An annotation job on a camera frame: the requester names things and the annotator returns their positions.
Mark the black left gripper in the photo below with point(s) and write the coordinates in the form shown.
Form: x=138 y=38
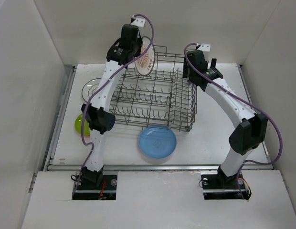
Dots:
x=139 y=40

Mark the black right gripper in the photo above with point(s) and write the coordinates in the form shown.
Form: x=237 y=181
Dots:
x=186 y=70

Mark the patterned white plate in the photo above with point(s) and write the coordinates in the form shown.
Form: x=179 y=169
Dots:
x=145 y=64

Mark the grey wire dish rack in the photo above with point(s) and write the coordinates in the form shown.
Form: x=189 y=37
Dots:
x=162 y=98

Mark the white blue-rimmed plate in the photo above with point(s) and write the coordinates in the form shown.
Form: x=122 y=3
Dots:
x=89 y=88

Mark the blue plate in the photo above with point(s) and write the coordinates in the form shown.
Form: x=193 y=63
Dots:
x=157 y=142

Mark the green plate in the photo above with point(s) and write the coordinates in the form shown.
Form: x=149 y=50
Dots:
x=78 y=126

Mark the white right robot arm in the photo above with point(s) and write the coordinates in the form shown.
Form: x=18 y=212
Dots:
x=250 y=127

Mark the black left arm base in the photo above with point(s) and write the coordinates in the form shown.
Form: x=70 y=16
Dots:
x=86 y=190

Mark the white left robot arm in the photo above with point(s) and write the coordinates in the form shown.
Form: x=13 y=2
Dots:
x=120 y=55

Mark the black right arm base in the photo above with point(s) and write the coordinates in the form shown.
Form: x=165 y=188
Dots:
x=214 y=189

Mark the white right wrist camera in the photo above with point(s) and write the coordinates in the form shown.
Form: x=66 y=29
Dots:
x=205 y=47

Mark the front aluminium rail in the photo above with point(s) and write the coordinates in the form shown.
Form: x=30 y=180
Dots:
x=138 y=168

